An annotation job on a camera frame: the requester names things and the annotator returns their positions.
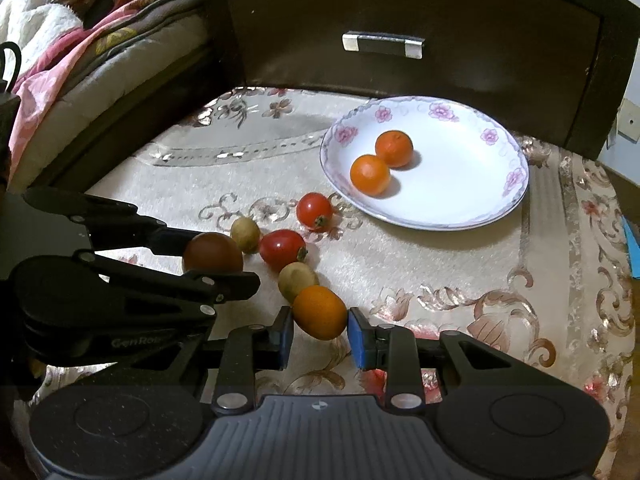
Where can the dark brown tomato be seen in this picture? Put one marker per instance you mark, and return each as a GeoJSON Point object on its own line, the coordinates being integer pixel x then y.
{"type": "Point", "coordinates": [212, 255]}

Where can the white floral plate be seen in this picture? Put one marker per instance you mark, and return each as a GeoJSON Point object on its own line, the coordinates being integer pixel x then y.
{"type": "Point", "coordinates": [450, 185]}

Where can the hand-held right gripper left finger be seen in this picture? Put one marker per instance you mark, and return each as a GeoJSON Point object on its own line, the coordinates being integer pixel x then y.
{"type": "Point", "coordinates": [286, 334]}

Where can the floral cream table cloth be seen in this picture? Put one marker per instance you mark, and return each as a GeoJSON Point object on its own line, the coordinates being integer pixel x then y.
{"type": "Point", "coordinates": [450, 270]}

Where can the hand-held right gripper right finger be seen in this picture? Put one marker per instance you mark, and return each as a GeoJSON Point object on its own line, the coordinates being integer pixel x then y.
{"type": "Point", "coordinates": [357, 341]}

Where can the small green-brown kiwi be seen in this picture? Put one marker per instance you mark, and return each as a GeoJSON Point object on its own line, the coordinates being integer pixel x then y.
{"type": "Point", "coordinates": [245, 234]}
{"type": "Point", "coordinates": [296, 280]}

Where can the dark wooden bed frame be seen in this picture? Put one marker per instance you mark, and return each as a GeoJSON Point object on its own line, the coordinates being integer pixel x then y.
{"type": "Point", "coordinates": [130, 130]}

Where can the grey quilted mattress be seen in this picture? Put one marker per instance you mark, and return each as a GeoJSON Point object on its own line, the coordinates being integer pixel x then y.
{"type": "Point", "coordinates": [125, 75]}

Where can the red tomato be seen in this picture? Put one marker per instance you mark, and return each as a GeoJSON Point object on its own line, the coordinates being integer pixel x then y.
{"type": "Point", "coordinates": [281, 250]}
{"type": "Point", "coordinates": [314, 211]}

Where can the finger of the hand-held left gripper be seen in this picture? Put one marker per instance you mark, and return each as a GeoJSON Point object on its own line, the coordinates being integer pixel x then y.
{"type": "Point", "coordinates": [230, 285]}
{"type": "Point", "coordinates": [125, 221]}

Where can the blue paper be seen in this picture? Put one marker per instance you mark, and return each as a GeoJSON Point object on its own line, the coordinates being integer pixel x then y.
{"type": "Point", "coordinates": [634, 250]}

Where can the dark wooden nightstand drawer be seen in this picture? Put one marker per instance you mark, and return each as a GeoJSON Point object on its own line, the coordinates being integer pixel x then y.
{"type": "Point", "coordinates": [215, 35]}

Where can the white fleece blanket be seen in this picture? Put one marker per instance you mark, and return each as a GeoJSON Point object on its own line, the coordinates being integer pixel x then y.
{"type": "Point", "coordinates": [35, 25]}

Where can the wall socket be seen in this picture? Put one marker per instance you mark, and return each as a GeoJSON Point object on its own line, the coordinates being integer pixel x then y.
{"type": "Point", "coordinates": [629, 117]}

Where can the orange mandarin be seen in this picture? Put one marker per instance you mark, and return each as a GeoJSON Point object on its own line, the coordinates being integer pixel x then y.
{"type": "Point", "coordinates": [394, 148]}
{"type": "Point", "coordinates": [320, 312]}
{"type": "Point", "coordinates": [370, 175]}

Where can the pink floral blanket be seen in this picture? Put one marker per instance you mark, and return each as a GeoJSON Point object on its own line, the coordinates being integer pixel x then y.
{"type": "Point", "coordinates": [40, 95]}

